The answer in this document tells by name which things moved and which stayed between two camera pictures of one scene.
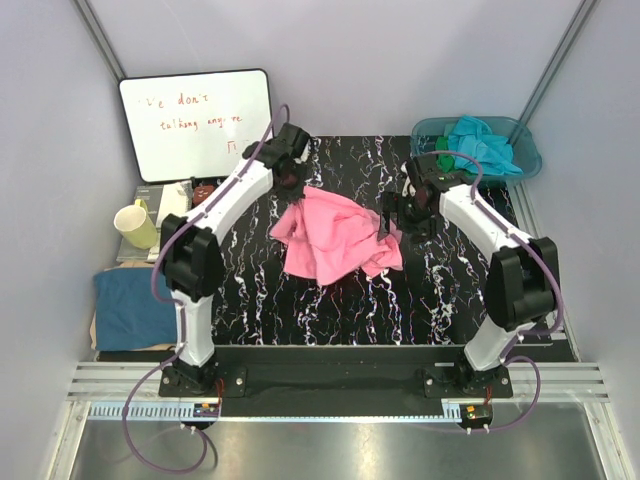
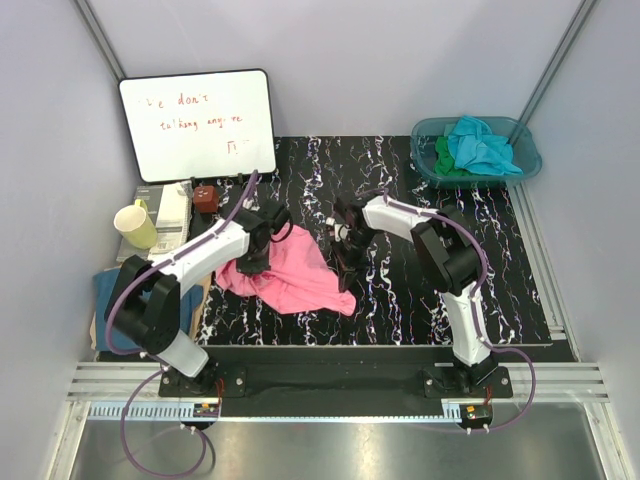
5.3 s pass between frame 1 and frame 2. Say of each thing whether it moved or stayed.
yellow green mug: stayed
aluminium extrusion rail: stayed
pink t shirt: moved
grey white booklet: stayed
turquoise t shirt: stayed
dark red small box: stayed
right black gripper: moved
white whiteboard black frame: stayed
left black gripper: moved
